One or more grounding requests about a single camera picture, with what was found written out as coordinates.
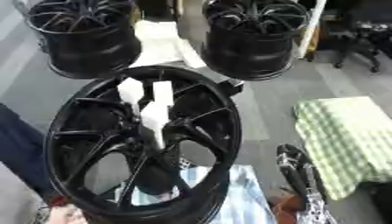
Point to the person's hand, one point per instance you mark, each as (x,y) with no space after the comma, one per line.
(65,214)

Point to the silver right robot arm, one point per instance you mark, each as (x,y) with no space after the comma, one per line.
(319,214)

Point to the person's forearm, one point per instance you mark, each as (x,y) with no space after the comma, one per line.
(20,148)

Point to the large black spoked wheel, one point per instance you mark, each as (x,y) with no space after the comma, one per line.
(92,122)

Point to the black wheel rim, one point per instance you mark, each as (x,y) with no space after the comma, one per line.
(92,49)
(250,49)

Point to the black office chair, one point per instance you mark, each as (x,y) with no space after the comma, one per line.
(365,32)

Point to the white upright post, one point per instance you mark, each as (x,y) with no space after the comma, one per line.
(310,26)

